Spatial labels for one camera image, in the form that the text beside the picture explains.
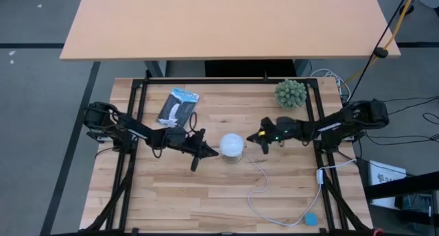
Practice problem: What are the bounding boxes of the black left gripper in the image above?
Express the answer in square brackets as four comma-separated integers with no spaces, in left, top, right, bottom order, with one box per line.
[167,127,220,172]

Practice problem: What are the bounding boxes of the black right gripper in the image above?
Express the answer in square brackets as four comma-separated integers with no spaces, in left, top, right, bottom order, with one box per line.
[246,116,303,156]

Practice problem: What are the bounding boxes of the white light bulb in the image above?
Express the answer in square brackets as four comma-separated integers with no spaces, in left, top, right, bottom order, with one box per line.
[219,132,246,158]

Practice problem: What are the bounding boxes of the brass lamp socket base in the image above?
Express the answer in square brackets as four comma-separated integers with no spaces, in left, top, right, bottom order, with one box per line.
[220,152,244,165]

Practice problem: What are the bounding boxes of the green succulent in white pot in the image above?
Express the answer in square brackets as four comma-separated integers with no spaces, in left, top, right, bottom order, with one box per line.
[274,78,308,111]

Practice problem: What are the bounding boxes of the blue round plug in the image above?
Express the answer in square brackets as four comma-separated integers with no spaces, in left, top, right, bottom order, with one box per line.
[304,212,320,228]

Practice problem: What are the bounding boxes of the light wood desk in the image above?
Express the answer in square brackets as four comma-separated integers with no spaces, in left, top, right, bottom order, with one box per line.
[59,0,402,78]

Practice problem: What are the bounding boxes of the white printed carton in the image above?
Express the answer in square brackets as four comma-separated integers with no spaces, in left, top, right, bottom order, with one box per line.
[368,159,408,210]

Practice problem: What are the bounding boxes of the black floor stand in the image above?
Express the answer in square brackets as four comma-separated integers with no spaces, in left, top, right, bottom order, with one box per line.
[362,169,439,227]

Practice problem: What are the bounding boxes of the white lamp cable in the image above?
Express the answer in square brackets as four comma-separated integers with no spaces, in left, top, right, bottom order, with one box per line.
[242,152,358,228]

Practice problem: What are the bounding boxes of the white cable bundle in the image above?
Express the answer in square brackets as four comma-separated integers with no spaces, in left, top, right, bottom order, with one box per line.
[309,68,352,104]

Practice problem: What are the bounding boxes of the black aluminium table frame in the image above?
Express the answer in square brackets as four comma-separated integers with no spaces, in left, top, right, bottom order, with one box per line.
[78,70,375,236]

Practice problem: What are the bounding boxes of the black round cable weight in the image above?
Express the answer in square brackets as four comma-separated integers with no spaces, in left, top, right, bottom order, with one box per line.
[373,47,390,60]

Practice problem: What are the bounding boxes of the black floor cables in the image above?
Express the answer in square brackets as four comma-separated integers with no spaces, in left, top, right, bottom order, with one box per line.
[362,95,439,146]

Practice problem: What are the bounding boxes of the yellow hanging cable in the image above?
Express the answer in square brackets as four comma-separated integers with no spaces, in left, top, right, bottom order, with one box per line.
[342,0,420,86]

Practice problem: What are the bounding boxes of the black hanging cable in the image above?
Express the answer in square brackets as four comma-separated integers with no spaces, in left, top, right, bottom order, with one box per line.
[345,0,413,104]

